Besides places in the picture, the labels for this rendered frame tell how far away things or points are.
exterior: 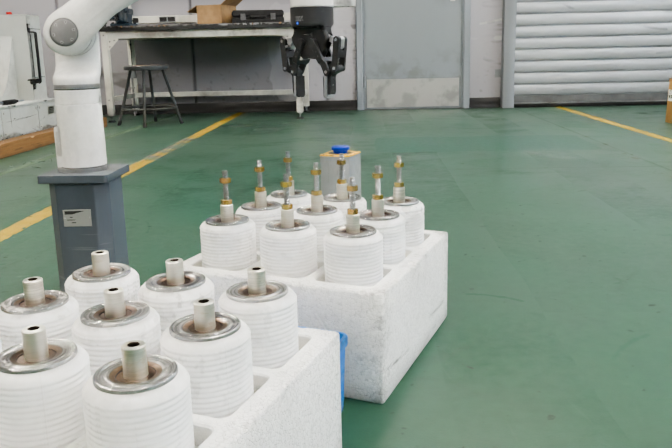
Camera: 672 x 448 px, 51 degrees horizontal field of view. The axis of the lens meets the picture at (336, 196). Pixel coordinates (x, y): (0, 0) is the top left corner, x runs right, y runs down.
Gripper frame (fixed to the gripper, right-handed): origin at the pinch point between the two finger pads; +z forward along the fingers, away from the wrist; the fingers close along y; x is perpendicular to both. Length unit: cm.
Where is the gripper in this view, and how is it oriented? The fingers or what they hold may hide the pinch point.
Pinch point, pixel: (314, 90)
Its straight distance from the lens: 125.6
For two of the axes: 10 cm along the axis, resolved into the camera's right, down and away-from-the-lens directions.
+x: 6.3, -1.7, 7.5
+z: 0.2, 9.8, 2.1
